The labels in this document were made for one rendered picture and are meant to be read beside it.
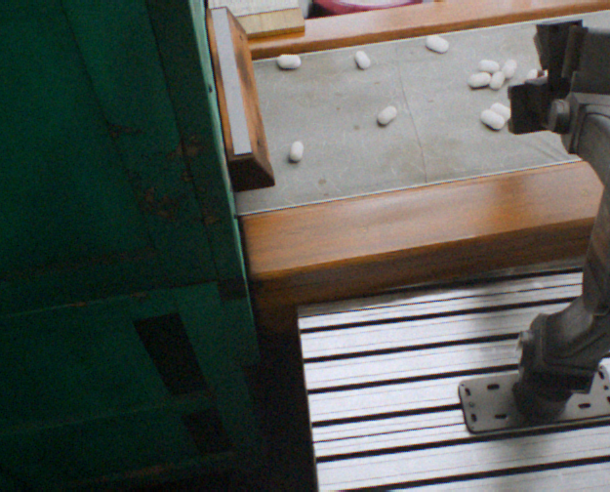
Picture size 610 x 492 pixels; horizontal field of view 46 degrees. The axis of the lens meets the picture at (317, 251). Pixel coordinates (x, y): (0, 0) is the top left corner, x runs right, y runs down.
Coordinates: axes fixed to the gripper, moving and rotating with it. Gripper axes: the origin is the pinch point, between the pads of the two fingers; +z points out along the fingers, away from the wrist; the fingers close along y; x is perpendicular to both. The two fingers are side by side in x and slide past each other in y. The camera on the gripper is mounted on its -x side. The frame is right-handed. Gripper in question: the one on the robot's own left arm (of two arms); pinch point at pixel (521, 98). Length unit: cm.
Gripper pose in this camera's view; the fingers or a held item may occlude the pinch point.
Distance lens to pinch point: 109.4
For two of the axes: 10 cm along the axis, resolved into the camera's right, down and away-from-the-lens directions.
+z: -1.3, -3.1, 9.4
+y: -9.8, 1.6, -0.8
